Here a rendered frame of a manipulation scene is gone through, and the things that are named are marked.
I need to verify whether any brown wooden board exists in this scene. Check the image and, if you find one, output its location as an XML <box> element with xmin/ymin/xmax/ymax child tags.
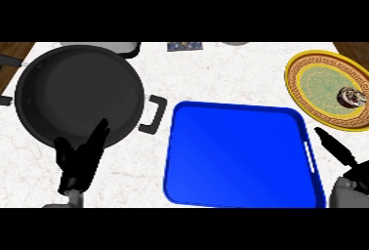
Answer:
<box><xmin>334</xmin><ymin>42</ymin><xmax>369</xmax><ymax>71</ymax></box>
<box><xmin>0</xmin><ymin>42</ymin><xmax>37</xmax><ymax>96</ymax></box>

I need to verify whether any black frying pan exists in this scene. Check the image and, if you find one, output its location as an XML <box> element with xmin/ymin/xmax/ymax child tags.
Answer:
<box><xmin>0</xmin><ymin>44</ymin><xmax>169</xmax><ymax>149</ymax></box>

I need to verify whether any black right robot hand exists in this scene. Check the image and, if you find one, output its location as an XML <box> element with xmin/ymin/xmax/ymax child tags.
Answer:
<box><xmin>313</xmin><ymin>126</ymin><xmax>369</xmax><ymax>196</ymax></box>

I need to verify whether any grey pot with black handle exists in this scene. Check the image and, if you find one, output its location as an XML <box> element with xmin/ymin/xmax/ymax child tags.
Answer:
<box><xmin>58</xmin><ymin>42</ymin><xmax>144</xmax><ymax>60</ymax></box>

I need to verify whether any blue plastic tray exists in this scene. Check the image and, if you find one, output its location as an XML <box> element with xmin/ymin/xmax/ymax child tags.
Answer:
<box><xmin>163</xmin><ymin>101</ymin><xmax>328</xmax><ymax>209</ymax></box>

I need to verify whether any yellow patterned plate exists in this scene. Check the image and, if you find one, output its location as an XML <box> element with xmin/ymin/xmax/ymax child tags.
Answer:
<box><xmin>284</xmin><ymin>49</ymin><xmax>369</xmax><ymax>133</ymax></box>

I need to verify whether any dark blue patterned box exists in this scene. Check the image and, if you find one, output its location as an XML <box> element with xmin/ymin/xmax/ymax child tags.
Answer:
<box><xmin>166</xmin><ymin>42</ymin><xmax>206</xmax><ymax>52</ymax></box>

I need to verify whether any chocolate cupcake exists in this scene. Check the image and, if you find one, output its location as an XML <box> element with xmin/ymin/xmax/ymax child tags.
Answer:
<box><xmin>337</xmin><ymin>86</ymin><xmax>369</xmax><ymax>109</ymax></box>

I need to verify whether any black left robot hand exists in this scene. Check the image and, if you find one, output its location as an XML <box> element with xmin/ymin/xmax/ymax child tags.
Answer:
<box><xmin>52</xmin><ymin>117</ymin><xmax>111</xmax><ymax>197</ymax></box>

